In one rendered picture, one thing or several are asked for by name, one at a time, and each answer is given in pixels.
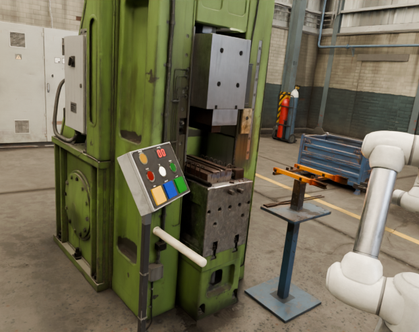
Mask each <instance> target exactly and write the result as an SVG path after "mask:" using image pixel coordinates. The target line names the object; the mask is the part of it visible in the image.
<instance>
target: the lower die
mask: <svg viewBox="0 0 419 332"><path fill-rule="evenodd" d="M187 155H188V154H187ZM189 156H192V157H195V158H197V159H200V160H202V161H206V162H208V163H211V164H214V165H216V166H219V167H222V168H224V169H225V171H221V169H218V168H217V167H213V166H211V165H208V164H206V163H202V162H200V161H197V160H195V159H192V158H189V157H186V161H188V162H187V167H186V172H187V173H189V172H190V162H189V161H191V163H192V162H195V164H199V165H200V167H201V166H202V165H203V166H204V168H203V167H201V168H199V165H197V166H196V173H195V175H196V177H199V170H200V178H201V179H203V180H206V181H208V182H210V183H212V184H215V183H219V182H227V181H230V179H231V173H232V169H230V168H228V167H225V166H222V165H219V164H216V163H214V162H211V161H208V160H206V159H202V158H200V157H197V156H195V155H192V154H190V155H189ZM194 169H195V166H194V163H193V164H192V165H191V175H194ZM217 181H218V182H217Z"/></svg>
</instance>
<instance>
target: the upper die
mask: <svg viewBox="0 0 419 332"><path fill-rule="evenodd" d="M237 115H238V109H203V108H199V107H193V106H190V114H189V121H194V122H197V123H202V124H205V125H210V126H222V125H237Z"/></svg>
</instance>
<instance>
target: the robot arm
mask: <svg viewBox="0 0 419 332"><path fill-rule="evenodd" d="M361 151H362V155H363V156H364V157H365V158H366V159H369V162H370V168H371V170H372V172H371V175H370V179H369V183H368V184H367V183H364V182H360V184H356V183H354V184H353V188H355V189H358V190H361V191H362V192H365V193H366V196H365V199H364V206H363V209H362V214H361V217H360V222H359V226H358V230H357V234H356V239H355V242H354V247H353V250H352V252H349V253H347V254H346V255H345V256H344V258H343V260H342V262H341V263H340V262H335V263H334V264H332V265H331V267H329V269H328V271H327V277H326V284H325V285H326V289H327V290H328V291H329V292H330V293H331V294H332V295H333V296H334V297H335V298H337V299H338V300H340V301H341V302H343V303H344V304H346V305H348V306H351V307H353V308H356V309H358V310H361V311H363V312H368V313H371V314H375V315H377V316H379V317H380V318H382V324H381V326H380V328H379V331H378V332H419V274H417V273H412V272H403V273H399V274H397V275H396V276H395V277H387V278H386V277H384V276H383V266H382V264H381V262H380V261H379V260H378V256H379V251H380V248H381V243H382V239H383V234H384V230H385V225H386V222H387V216H388V213H389V208H390V205H391V203H392V204H394V205H396V206H399V207H402V208H405V209H406V210H408V211H411V212H413V213H417V214H419V136H418V135H413V134H408V133H404V132H394V131H377V132H372V133H370V134H367V135H366V137H365V139H364V141H363V144H362V149H361ZM405 165H410V166H413V167H417V168H418V176H417V177H416V180H415V183H414V186H413V187H412V189H411V190H410V191H409V192H405V191H402V190H394V187H395V182H396V179H397V175H398V174H399V173H400V172H401V171H402V169H403V167H404V166H405Z"/></svg>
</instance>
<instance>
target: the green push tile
mask: <svg viewBox="0 0 419 332"><path fill-rule="evenodd" d="M174 182H175V185H176V187H177V190H178V192H179V194H180V193H181V192H184V191H185V190H187V187H186V185H185V183H184V180H183V178H182V176H181V177H178V178H176V179H174Z"/></svg>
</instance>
